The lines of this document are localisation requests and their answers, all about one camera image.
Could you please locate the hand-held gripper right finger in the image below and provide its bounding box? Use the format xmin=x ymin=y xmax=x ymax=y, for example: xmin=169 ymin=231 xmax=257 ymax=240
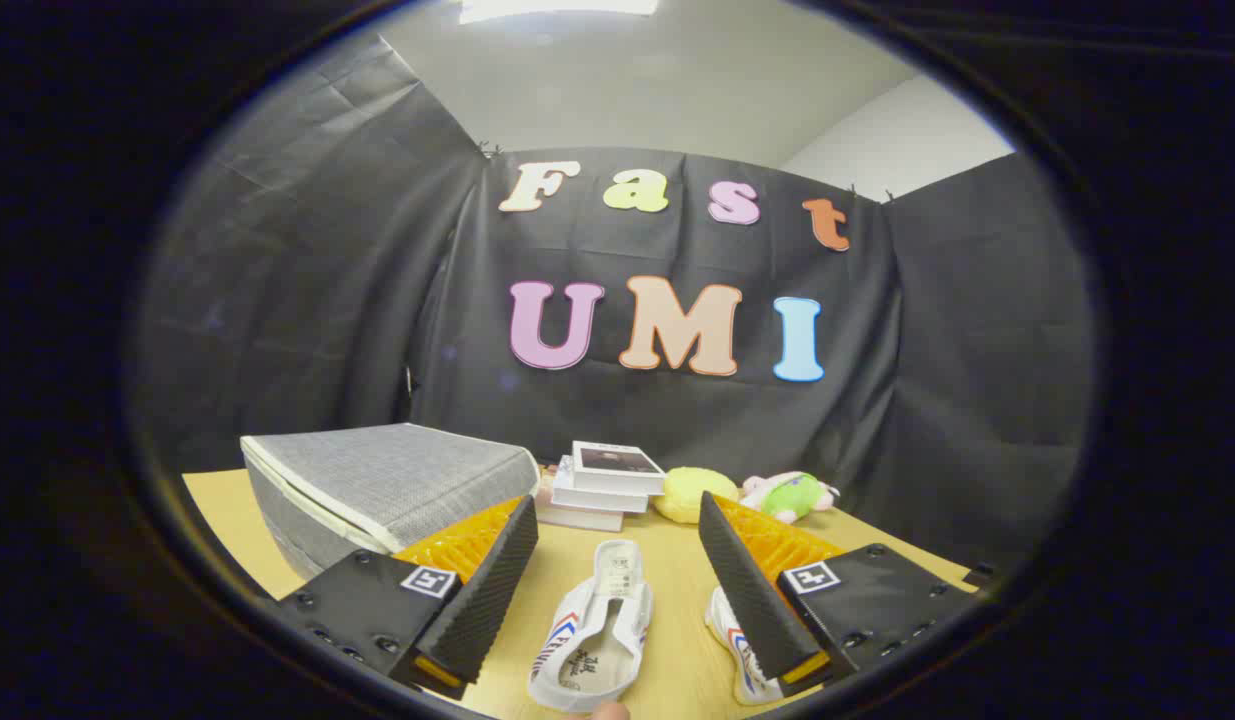
xmin=697 ymin=490 xmax=978 ymax=686

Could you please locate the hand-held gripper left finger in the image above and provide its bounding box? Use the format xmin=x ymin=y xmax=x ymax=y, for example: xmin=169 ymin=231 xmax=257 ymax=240
xmin=277 ymin=495 xmax=540 ymax=701

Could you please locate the white canvas shoe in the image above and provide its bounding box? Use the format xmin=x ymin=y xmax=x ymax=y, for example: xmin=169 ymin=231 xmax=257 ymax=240
xmin=704 ymin=585 xmax=784 ymax=706
xmin=528 ymin=540 xmax=655 ymax=713

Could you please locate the grey fabric storage box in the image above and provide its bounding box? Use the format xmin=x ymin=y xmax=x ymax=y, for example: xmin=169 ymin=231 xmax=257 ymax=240
xmin=240 ymin=422 xmax=541 ymax=581

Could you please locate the pink and green plush toy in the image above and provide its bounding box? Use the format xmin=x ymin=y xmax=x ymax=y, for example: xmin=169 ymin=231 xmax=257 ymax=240
xmin=740 ymin=471 xmax=841 ymax=525

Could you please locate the yellow plush toy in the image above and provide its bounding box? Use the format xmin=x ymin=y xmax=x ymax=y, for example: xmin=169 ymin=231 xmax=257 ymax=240
xmin=654 ymin=467 xmax=740 ymax=525

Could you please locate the white book with pink edge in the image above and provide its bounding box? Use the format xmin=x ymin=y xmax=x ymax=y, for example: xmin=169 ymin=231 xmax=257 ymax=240
xmin=535 ymin=498 xmax=625 ymax=534

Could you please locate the black backdrop cloth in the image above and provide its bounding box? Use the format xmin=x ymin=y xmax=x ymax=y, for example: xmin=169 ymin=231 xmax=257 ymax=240
xmin=127 ymin=35 xmax=1098 ymax=581

